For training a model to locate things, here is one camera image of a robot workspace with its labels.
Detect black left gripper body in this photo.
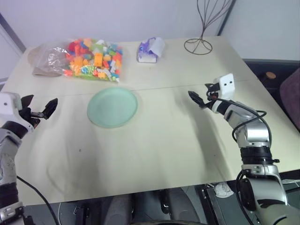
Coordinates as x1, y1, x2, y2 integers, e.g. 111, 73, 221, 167
19, 107, 45, 129

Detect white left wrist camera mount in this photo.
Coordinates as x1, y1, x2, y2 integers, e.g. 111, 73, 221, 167
0, 92, 34, 133

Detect light green round plate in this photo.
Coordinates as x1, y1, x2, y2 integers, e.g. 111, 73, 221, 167
87, 87, 139, 129

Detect purple upholstered chair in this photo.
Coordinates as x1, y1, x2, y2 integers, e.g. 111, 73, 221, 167
279, 67, 300, 132

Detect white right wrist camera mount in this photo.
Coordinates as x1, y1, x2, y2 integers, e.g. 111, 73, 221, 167
214, 73, 236, 100

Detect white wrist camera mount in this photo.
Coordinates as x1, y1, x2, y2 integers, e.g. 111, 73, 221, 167
0, 92, 34, 133
214, 73, 236, 100

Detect brown wire tree stand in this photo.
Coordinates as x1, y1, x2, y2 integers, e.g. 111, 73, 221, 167
184, 0, 236, 56

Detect plastic bag of colourful blocks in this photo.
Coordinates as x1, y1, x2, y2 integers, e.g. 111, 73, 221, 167
37, 37, 124, 83

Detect brown paper bag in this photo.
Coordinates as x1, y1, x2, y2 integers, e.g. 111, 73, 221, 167
28, 45, 62, 77

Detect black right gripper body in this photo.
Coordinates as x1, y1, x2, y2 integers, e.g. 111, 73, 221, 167
202, 87, 221, 109

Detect crumpled white paper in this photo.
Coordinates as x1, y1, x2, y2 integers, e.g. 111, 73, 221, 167
215, 182, 234, 198

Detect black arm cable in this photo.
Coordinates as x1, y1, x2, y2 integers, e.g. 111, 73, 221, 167
15, 175, 60, 225
217, 98, 268, 142

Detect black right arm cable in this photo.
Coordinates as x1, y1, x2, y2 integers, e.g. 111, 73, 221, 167
217, 98, 268, 142

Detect dark cabinet with wooden knob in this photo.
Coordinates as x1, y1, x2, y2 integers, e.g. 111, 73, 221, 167
242, 59, 300, 113

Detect purple white tissue pack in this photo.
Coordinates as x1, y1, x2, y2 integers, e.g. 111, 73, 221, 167
136, 37, 165, 64

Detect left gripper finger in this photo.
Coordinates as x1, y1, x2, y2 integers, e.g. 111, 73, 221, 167
42, 97, 59, 121
21, 94, 35, 111

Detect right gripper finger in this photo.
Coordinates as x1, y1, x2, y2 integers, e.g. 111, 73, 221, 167
204, 82, 221, 91
187, 90, 205, 109

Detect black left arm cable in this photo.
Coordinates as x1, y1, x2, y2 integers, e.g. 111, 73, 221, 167
15, 175, 60, 225

